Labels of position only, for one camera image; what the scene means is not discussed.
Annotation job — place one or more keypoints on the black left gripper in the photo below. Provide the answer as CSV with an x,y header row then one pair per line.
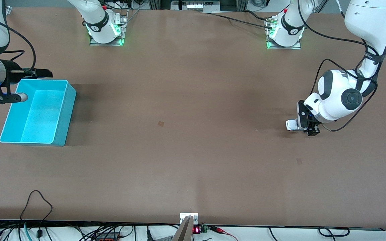
x,y
302,112

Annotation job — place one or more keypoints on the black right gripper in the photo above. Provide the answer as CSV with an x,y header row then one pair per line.
x,y
13,73

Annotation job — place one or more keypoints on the white toy jeep black roof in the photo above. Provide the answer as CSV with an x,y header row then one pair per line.
x,y
292,125

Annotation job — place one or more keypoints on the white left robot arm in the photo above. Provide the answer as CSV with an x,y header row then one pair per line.
x,y
333,87

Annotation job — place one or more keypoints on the turquoise plastic bin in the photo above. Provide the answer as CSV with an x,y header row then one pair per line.
x,y
39,113

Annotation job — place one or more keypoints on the red clip lead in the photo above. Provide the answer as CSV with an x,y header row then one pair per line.
x,y
219,230

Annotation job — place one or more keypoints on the red digit display module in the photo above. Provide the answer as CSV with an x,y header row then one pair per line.
x,y
196,230

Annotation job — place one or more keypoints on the metal equipment rack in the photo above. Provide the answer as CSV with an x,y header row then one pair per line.
x,y
196,6

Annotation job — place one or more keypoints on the aluminium frame profile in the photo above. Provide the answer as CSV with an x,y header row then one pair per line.
x,y
8,10

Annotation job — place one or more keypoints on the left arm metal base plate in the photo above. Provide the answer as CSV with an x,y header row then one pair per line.
x,y
297,47

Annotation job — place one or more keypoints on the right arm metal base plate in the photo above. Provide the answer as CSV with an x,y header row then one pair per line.
x,y
124,30

